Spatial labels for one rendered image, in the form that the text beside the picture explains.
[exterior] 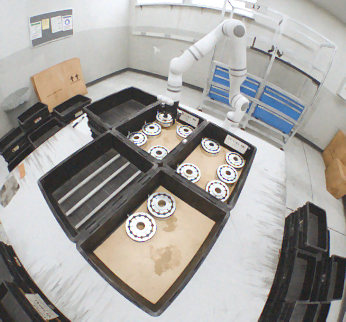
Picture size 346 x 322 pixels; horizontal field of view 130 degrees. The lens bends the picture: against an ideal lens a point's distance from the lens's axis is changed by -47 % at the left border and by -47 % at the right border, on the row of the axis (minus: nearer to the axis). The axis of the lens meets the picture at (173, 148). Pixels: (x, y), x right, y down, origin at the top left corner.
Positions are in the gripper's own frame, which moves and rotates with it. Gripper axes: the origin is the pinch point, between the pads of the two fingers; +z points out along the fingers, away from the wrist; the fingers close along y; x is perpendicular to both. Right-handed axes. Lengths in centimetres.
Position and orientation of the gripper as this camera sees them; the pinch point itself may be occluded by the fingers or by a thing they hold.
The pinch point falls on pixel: (169, 120)
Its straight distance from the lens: 85.9
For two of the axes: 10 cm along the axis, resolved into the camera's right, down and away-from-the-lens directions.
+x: -5.9, 5.3, -6.1
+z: -1.2, 6.9, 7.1
